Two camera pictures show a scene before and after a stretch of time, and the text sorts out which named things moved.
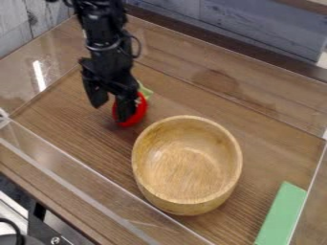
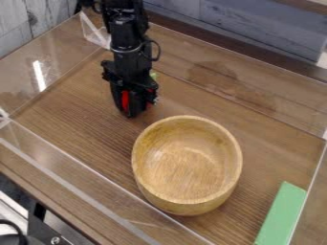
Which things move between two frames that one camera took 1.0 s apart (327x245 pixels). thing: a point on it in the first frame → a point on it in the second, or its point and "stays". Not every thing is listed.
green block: [279, 224] stays
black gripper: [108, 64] → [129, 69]
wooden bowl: [187, 160] stays
